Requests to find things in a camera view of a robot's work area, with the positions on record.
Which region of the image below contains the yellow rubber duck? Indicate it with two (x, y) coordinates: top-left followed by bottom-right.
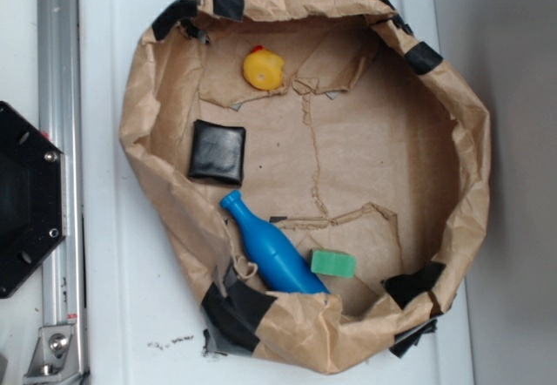
(243, 45), (285, 91)

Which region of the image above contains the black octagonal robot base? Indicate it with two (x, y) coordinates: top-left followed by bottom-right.
(1, 102), (65, 299)

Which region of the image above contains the black square pouch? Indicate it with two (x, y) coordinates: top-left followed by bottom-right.
(188, 119), (246, 186)

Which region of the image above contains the blue plastic bottle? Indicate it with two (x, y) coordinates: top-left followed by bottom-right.
(220, 190), (329, 294)

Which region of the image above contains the green foam block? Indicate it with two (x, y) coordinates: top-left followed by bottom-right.
(310, 249), (356, 279)

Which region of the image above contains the brown paper bag enclosure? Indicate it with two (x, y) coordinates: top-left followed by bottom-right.
(119, 0), (491, 374)

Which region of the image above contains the aluminium extrusion rail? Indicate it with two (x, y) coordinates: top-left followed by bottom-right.
(37, 0), (90, 384)

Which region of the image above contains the metal corner bracket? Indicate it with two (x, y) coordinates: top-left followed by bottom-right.
(23, 324), (79, 384)

